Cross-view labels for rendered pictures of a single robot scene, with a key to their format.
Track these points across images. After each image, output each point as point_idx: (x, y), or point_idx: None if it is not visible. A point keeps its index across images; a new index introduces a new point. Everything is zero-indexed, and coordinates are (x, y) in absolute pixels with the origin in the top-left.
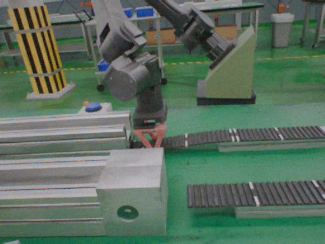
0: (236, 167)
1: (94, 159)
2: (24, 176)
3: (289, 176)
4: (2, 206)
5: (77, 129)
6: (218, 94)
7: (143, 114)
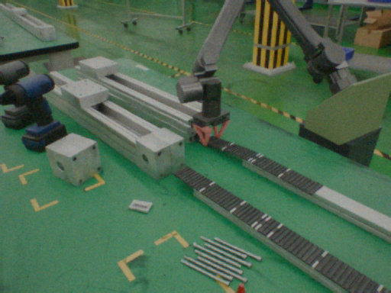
0: (235, 178)
1: (154, 128)
2: (128, 122)
3: (254, 199)
4: (111, 130)
5: (169, 110)
6: (313, 128)
7: (200, 116)
